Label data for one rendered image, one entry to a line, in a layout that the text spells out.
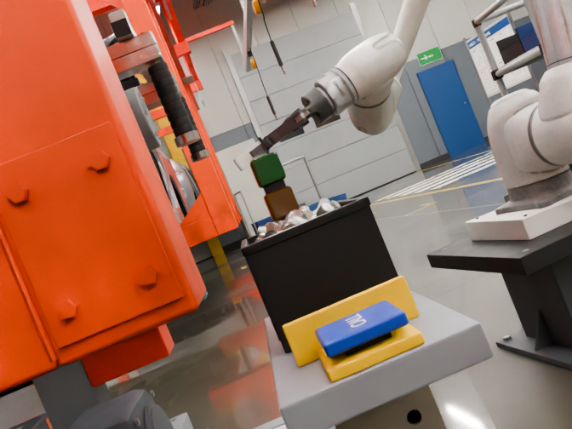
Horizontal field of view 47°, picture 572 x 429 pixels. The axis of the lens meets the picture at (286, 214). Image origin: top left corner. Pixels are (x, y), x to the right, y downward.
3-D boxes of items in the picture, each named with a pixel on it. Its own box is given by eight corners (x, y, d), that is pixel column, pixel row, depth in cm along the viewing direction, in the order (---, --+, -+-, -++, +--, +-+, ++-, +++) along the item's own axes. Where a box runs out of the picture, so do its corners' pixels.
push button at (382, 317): (323, 352, 58) (313, 328, 58) (395, 321, 59) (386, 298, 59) (333, 371, 51) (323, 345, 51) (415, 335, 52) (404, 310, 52)
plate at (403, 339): (320, 360, 59) (316, 350, 59) (402, 325, 59) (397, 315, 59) (331, 383, 51) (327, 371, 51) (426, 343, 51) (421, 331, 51)
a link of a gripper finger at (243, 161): (267, 151, 142) (267, 151, 141) (241, 171, 141) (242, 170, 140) (259, 140, 142) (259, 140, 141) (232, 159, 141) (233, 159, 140)
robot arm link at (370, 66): (358, 85, 137) (363, 119, 149) (415, 42, 139) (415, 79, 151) (327, 55, 142) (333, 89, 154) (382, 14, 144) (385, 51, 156)
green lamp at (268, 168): (259, 189, 93) (248, 163, 93) (285, 179, 94) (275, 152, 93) (260, 188, 89) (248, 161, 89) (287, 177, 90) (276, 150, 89)
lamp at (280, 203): (272, 222, 93) (262, 196, 93) (299, 211, 94) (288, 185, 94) (274, 222, 89) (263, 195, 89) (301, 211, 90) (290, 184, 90)
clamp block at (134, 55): (117, 82, 118) (106, 54, 118) (165, 63, 118) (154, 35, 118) (112, 76, 113) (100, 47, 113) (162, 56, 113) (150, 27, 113)
